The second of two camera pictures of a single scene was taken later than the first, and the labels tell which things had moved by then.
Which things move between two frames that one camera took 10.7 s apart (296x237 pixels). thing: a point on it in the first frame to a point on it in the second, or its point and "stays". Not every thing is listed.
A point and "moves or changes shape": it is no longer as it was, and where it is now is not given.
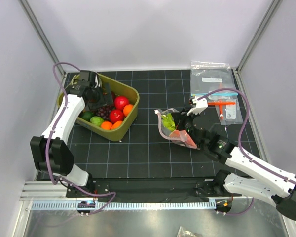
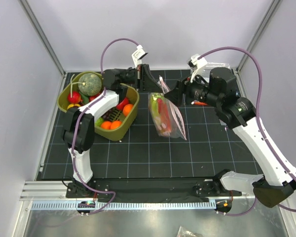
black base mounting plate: x=185 y=187 stays
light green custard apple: x=96 y=120 stays
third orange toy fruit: x=117 y=125 stays
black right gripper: x=180 y=117 to x=184 y=86
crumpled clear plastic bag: x=181 y=233 stays
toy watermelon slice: x=184 y=137 to x=165 y=114
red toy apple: x=115 y=115 to x=120 y=106
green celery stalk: x=168 y=122 to x=154 y=107
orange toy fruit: x=127 y=109 stays
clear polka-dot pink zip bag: x=168 y=131 moves or changes shape
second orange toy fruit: x=106 y=125 stays
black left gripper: x=106 y=98 to x=143 y=80
